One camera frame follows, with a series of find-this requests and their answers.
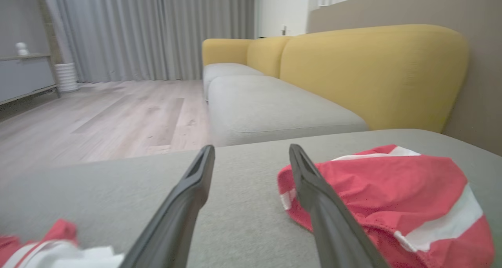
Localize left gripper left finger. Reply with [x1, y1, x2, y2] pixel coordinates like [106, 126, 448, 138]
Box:
[120, 144, 215, 268]

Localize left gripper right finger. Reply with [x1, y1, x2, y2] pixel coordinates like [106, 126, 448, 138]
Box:
[289, 144, 389, 268]

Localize red and white garment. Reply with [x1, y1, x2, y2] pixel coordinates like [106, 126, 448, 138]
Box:
[0, 219, 125, 268]

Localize grey sofa ottoman seat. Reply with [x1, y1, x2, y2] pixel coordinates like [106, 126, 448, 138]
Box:
[0, 129, 502, 268]

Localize folded red shorts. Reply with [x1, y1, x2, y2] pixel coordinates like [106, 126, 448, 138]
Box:
[277, 144, 495, 268]

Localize grey sofa back cushion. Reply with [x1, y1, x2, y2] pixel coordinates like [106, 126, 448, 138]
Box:
[207, 75, 369, 147]

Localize yellow sofa backrest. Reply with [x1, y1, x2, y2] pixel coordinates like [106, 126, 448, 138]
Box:
[202, 24, 470, 133]

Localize grey sofa seat cushion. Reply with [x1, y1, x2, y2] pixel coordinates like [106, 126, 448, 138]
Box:
[203, 63, 265, 100]

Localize white ribbed vase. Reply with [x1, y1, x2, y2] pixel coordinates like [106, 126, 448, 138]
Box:
[54, 62, 80, 93]

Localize grey curtain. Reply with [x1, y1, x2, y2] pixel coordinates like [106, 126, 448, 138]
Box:
[41, 0, 257, 83]

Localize grey cabinet with wooden frame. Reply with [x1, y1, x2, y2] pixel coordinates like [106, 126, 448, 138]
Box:
[0, 53, 61, 106]

